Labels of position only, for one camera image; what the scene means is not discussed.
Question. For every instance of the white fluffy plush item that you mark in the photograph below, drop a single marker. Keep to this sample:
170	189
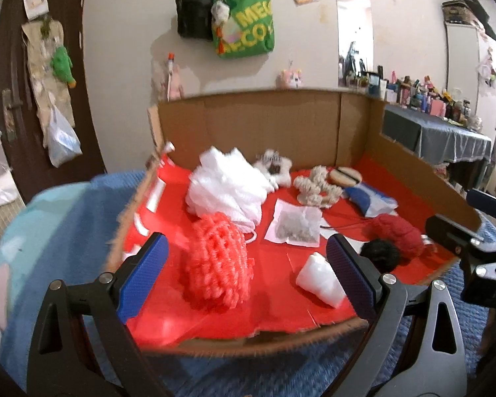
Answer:
272	165

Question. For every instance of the light blue cloth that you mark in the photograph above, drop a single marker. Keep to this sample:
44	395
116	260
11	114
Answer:
33	231

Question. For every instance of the green plush toy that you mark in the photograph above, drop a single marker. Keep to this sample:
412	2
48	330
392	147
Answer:
64	66

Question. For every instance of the clear plastic bag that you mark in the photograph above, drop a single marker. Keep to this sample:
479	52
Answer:
62	138

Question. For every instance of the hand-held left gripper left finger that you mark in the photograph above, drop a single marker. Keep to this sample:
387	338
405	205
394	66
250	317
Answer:
144	281

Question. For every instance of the green tote bag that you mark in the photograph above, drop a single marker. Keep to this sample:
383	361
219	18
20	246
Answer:
244	25

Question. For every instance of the dark wooden door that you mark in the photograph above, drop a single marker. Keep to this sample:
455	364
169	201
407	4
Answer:
24	91

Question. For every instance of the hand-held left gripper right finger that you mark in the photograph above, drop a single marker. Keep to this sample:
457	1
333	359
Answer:
351	281

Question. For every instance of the small white plush charm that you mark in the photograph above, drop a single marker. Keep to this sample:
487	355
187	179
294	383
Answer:
221	12

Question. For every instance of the white sachet with grey filling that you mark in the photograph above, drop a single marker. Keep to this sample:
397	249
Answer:
295	225

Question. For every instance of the group of cosmetic bottles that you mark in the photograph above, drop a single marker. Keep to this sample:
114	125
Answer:
417	95

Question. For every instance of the wall mirror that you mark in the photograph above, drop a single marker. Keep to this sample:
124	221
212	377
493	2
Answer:
355	33

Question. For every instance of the white wardrobe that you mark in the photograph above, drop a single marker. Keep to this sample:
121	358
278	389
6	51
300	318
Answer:
463	62

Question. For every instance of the patterned suitcase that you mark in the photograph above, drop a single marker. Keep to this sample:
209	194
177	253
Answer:
458	10

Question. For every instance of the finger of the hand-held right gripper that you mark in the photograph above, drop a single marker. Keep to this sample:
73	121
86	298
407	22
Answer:
450	229
487	203

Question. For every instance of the white plastic wad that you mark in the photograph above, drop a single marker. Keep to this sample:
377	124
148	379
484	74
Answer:
320	281

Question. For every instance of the black bag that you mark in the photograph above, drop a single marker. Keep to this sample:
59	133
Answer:
194	12

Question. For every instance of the red knit pouch with tag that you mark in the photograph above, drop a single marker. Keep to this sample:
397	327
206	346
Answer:
396	231

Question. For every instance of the white hanging plush toy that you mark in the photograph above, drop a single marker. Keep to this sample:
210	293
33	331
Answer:
494	74

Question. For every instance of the blue and white pouch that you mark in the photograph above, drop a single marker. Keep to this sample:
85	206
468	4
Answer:
370	200

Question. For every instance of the blue knit blanket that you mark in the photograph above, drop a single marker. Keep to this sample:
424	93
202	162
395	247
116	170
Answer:
231	376

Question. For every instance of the pink plush toy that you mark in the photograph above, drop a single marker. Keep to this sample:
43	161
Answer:
290	78

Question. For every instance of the white stick with orange cap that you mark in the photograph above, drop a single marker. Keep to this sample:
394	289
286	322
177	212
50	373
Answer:
171	70

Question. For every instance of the white mesh bath pouf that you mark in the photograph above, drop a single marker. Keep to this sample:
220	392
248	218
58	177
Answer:
223	190

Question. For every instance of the cardboard box with red lining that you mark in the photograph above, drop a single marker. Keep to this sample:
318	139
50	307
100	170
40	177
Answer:
252	132

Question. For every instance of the beige hanging organiser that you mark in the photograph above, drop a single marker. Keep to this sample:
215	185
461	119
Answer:
41	62

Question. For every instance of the black knit ball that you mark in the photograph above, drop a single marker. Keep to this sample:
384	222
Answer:
380	254

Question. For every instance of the table with dark cloth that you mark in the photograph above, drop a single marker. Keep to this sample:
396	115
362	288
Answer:
438	140

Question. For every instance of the coral mesh bath pouf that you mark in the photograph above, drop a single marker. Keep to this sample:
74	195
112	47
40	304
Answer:
217	260

